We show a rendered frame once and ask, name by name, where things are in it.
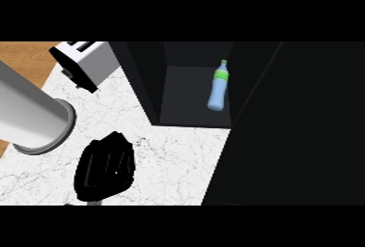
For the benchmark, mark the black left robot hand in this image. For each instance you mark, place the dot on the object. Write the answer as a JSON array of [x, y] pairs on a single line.
[[103, 170]]

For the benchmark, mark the dark grey open cabinet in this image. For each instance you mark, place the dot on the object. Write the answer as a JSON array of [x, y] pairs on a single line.
[[189, 93]]

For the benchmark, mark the large grey cylinder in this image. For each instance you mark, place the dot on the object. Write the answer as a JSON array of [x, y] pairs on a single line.
[[28, 112]]

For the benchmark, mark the white and black toaster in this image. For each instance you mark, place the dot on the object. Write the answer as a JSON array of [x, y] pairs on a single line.
[[92, 62]]

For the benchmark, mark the blue bottle with green label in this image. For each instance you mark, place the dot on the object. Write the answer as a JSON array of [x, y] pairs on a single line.
[[217, 91]]

